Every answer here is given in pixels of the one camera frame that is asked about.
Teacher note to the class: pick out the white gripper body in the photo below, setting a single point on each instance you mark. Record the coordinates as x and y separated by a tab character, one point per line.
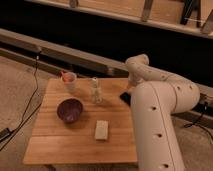
133	81

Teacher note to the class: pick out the black eraser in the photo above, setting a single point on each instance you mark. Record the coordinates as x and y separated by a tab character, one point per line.
125	97

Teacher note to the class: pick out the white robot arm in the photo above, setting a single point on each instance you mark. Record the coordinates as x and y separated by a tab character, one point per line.
156	95

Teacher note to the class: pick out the clear glass bottle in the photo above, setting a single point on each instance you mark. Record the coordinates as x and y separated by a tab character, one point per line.
95	90

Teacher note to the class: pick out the white sponge block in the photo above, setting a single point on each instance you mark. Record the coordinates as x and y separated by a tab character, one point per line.
101	130

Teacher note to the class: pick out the wooden folding table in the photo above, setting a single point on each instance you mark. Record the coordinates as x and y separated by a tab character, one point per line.
54	142

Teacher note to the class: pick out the purple bowl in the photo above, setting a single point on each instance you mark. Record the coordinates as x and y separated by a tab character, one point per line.
69	110

